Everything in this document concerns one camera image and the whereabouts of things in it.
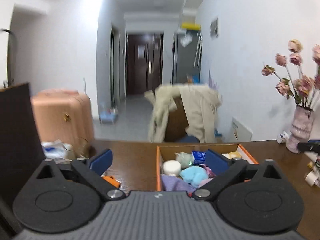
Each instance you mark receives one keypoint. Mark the yellow box on refrigerator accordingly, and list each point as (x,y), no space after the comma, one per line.
(190,26)

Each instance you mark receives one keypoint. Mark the white round sponge block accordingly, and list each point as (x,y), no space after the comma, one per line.
(171,168)

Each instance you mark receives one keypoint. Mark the pink hard-shell suitcase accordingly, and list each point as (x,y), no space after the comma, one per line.
(63,115)

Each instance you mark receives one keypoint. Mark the beige coat on chair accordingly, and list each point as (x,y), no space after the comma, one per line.
(200,103)

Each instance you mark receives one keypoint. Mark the black paper shopping bag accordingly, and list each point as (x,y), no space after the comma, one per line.
(21,150)

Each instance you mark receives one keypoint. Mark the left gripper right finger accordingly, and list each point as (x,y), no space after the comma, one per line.
(227,172)

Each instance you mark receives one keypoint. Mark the grey refrigerator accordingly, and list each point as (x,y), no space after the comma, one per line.
(187,57)

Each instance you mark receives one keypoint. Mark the purple satin bonnet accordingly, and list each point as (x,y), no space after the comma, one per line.
(209,172)

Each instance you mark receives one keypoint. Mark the small white medicine bottle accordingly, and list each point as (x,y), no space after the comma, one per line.
(282,138)

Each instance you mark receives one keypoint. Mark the dried pink rose bouquet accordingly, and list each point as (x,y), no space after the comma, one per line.
(302,88)

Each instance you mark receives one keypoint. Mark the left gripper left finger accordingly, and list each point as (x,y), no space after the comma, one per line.
(91,172)

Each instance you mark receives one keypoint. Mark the dark brown entrance door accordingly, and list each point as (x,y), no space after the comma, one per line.
(144,62)

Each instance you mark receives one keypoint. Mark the red cardboard fruit box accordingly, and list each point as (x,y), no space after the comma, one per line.
(165,153)

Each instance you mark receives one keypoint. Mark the brown wooden chair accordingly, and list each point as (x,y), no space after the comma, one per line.
(177,125)

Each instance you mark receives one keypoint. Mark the white and yellow plush toy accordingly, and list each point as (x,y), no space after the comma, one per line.
(232,155)

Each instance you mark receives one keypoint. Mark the pink textured ceramic vase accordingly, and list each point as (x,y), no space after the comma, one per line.
(301,127)

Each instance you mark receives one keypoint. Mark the lavender knit pouch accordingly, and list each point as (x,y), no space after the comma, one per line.
(172,183)

